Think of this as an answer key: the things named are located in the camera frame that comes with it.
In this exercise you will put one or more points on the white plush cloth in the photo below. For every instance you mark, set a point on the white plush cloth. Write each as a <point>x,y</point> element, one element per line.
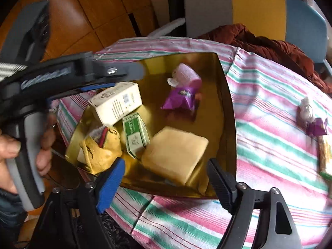
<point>168,28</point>

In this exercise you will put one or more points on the white packet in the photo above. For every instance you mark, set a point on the white packet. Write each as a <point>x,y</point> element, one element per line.
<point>326,158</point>

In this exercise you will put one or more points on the pink roll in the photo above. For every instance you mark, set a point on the pink roll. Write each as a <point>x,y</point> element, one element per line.
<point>186,75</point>

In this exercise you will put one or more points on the purple snack packet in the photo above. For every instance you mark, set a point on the purple snack packet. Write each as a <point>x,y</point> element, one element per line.
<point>317,128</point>
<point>179,98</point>

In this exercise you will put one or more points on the grey yellow blue chair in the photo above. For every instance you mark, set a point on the grey yellow blue chair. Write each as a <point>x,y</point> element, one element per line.
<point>256,7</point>

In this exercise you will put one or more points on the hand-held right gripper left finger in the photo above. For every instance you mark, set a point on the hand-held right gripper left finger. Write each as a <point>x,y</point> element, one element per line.
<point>111,186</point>

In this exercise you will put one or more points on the wooden wardrobe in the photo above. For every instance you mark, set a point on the wooden wardrobe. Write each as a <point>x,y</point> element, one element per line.
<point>98,10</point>

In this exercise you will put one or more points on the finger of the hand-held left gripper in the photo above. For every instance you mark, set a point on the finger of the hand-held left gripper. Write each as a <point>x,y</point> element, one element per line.
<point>114,68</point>
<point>98,87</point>

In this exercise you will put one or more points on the yellow snack packet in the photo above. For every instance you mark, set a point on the yellow snack packet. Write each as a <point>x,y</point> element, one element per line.
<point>103,153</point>

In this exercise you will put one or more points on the dark patterned cloth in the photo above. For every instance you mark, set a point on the dark patterned cloth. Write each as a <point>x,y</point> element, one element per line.
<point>119,234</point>

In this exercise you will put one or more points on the person's left hand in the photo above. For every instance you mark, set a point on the person's left hand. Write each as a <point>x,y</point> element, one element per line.
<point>9,147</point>

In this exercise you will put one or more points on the gold tin box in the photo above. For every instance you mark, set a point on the gold tin box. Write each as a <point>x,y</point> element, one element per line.
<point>163,119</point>

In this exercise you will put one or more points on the white candy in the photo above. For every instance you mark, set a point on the white candy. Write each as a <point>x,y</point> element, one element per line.
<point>306,109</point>

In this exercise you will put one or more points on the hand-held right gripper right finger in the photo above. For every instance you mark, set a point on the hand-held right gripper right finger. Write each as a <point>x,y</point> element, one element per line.
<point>220,186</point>

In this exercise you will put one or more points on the yellow sponge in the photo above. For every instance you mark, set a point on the yellow sponge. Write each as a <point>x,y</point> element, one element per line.
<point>173,153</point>

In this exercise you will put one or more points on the pink green striped tablecloth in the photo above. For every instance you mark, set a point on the pink green striped tablecloth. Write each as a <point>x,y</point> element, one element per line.
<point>272,140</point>

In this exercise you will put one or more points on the green white carton box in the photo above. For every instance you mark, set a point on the green white carton box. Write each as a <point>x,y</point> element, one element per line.
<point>134,134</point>

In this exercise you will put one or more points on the maroon jacket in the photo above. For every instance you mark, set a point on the maroon jacket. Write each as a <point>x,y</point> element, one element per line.
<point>272,49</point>

